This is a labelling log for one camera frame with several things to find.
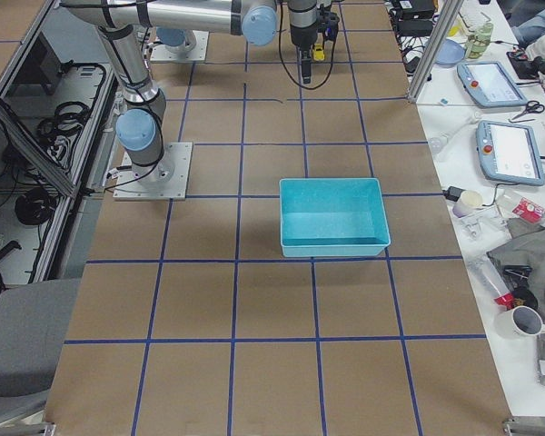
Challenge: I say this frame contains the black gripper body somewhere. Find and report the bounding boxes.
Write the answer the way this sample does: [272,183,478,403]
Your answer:
[286,0,340,45]

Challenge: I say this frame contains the yellow beetle toy car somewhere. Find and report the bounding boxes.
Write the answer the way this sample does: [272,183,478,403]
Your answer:
[312,43,325,62]

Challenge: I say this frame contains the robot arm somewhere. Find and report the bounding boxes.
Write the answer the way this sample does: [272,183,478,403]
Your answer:
[60,1,339,200]

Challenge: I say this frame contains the teal plastic bin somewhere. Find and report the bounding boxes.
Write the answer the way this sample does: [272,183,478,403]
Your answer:
[279,178,391,257]

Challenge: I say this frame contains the upper teach pendant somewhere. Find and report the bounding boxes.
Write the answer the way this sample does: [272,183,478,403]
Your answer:
[456,61,528,108]

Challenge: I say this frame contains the teach pendant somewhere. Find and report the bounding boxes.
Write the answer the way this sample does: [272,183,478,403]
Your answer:
[475,120,545,186]
[456,61,528,108]

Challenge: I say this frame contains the white paper cup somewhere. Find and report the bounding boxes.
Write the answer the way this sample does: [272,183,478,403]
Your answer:
[452,190,483,218]

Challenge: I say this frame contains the black scissors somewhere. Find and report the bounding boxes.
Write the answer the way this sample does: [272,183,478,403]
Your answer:
[509,100,545,123]

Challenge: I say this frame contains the lower teach pendant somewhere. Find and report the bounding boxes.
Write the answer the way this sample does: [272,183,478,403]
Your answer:
[475,120,545,186]

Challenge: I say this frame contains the grey cloth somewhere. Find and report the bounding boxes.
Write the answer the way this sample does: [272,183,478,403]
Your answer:
[485,222,545,337]

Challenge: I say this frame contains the white mug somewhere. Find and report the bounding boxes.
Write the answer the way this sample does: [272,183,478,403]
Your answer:
[494,306,545,339]

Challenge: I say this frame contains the grey chair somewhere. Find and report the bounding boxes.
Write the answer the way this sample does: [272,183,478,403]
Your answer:
[0,278,81,423]

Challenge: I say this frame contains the aluminium frame post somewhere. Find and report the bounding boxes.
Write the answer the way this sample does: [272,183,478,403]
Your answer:
[407,0,463,103]

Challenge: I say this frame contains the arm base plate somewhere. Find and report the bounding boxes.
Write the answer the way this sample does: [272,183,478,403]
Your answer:
[149,28,209,64]
[113,142,193,201]

